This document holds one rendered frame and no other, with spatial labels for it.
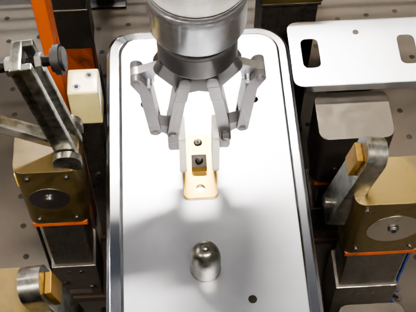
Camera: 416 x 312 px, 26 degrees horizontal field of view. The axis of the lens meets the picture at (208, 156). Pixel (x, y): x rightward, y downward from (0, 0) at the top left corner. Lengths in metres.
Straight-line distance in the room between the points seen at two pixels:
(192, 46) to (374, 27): 0.43
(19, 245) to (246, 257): 0.46
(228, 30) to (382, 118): 0.38
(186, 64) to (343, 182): 0.25
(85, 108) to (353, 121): 0.32
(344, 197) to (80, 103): 0.31
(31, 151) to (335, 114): 0.36
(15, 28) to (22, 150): 0.59
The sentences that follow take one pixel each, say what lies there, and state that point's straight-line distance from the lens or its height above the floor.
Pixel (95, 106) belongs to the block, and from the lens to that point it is 1.02.
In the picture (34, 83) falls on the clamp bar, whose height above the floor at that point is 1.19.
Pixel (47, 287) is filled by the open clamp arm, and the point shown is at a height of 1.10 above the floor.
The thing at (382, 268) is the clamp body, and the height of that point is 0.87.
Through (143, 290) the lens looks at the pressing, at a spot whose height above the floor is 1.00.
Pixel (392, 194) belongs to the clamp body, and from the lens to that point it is 0.97.
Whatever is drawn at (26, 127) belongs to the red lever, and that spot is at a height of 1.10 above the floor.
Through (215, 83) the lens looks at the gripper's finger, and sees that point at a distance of 0.86.
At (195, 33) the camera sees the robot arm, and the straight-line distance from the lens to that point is 0.76.
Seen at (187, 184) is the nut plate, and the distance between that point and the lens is 1.00.
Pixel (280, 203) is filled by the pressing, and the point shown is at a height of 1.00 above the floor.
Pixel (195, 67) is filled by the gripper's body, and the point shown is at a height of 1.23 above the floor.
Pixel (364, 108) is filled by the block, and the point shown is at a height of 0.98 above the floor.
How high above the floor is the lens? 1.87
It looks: 58 degrees down
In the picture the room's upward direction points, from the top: straight up
